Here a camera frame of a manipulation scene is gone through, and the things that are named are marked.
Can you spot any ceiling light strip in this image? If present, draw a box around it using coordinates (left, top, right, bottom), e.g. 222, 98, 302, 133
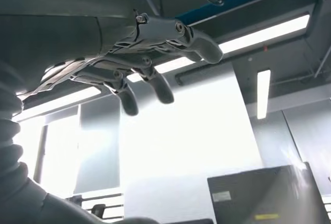
256, 69, 271, 120
127, 14, 311, 83
12, 86, 102, 123

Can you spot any dark grey equipment case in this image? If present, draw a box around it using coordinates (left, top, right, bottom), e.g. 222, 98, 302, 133
207, 162, 331, 224

